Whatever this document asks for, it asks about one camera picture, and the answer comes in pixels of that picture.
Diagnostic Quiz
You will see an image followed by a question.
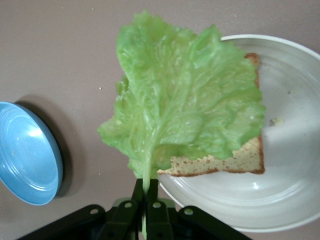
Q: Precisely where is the brown bread slice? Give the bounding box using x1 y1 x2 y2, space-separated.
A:
156 52 266 178

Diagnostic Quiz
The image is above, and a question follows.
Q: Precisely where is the beige plate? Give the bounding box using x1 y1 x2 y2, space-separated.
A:
157 34 320 234

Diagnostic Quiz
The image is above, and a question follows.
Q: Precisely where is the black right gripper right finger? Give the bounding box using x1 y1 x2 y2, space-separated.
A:
146 178 253 240

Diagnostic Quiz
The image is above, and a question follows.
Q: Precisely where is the blue plate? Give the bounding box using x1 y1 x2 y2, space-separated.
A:
0 101 64 207

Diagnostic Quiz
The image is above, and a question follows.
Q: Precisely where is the green lettuce leaf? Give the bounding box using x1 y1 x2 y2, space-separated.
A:
96 9 267 237

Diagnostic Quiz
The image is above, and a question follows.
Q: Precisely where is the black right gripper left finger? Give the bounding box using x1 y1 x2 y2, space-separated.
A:
17 178 146 240

